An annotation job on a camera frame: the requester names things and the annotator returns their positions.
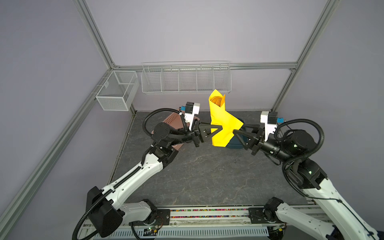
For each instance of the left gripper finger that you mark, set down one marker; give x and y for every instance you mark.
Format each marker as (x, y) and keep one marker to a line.
(209, 133)
(206, 126)

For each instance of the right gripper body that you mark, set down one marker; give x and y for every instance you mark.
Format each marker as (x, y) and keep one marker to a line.
(259, 146)

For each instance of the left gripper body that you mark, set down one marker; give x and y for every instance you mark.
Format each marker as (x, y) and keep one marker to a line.
(196, 137)

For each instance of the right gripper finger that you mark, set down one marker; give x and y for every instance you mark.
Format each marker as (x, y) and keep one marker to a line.
(251, 129)
(245, 144)

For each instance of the yellow paper napkin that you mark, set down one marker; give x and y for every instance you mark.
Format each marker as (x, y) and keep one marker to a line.
(220, 116)

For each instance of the yellow plastic fork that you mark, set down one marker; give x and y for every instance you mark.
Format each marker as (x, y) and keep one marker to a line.
(218, 100)

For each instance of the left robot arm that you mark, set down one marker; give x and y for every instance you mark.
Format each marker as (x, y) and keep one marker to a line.
(105, 206)

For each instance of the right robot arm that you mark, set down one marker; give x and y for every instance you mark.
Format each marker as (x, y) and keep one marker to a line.
(292, 144)

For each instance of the teal plastic tray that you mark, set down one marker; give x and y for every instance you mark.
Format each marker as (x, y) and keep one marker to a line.
(235, 143)

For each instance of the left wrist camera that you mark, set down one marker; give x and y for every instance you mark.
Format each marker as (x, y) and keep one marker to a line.
(190, 110)

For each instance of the white wire wall rack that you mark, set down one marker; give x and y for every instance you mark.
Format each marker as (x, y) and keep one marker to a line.
(186, 77)

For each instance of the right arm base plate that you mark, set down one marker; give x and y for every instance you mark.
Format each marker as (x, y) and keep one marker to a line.
(262, 216)

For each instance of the white vented cable duct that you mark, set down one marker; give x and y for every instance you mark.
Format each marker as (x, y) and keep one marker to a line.
(203, 232)

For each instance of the white mesh wall box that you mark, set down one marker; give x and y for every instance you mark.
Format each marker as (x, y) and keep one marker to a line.
(118, 91)

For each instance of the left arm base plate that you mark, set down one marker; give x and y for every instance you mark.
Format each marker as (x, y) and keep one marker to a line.
(159, 217)

